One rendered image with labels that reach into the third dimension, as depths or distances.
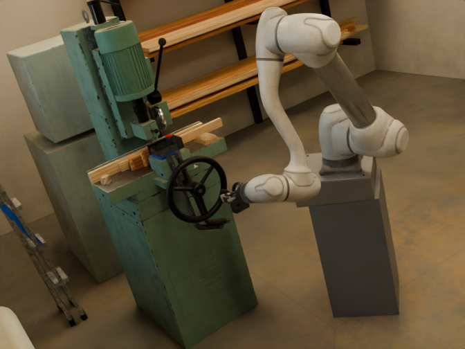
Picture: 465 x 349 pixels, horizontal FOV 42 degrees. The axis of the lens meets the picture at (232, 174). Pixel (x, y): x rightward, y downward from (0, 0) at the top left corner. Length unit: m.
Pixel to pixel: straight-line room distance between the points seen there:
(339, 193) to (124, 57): 1.06
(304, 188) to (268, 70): 0.46
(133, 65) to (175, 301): 1.09
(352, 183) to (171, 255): 0.87
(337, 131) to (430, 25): 3.46
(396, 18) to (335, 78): 4.00
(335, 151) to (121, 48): 0.99
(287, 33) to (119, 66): 0.83
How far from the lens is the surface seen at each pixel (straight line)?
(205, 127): 2.89
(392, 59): 6.36
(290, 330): 2.94
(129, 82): 2.62
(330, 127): 2.55
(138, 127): 2.75
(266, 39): 2.16
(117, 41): 2.59
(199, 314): 2.97
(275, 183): 2.17
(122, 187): 2.58
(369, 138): 2.41
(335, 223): 2.66
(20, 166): 5.00
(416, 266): 3.21
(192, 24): 4.82
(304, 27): 2.05
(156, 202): 2.66
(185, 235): 2.77
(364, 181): 2.55
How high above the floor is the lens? 1.80
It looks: 22 degrees down
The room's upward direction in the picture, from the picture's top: 15 degrees counter-clockwise
